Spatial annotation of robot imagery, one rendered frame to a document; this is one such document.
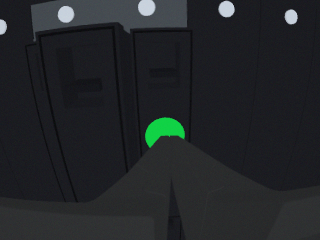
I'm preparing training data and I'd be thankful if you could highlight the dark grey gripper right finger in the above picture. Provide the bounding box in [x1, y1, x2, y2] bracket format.
[169, 135, 320, 240]

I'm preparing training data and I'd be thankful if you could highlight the black server rack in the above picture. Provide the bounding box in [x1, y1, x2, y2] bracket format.
[0, 0, 320, 203]

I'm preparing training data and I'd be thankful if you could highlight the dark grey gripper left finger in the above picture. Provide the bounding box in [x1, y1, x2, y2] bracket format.
[0, 136, 172, 240]

